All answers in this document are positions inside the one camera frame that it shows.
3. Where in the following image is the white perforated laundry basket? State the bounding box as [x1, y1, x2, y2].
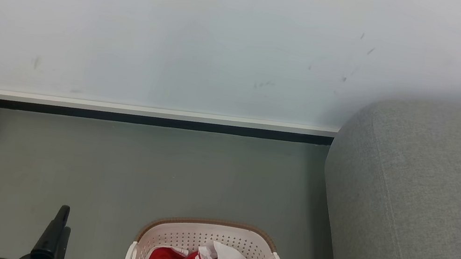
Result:
[124, 205, 295, 259]

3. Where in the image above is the white and black baseboard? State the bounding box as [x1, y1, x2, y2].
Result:
[0, 69, 339, 167]

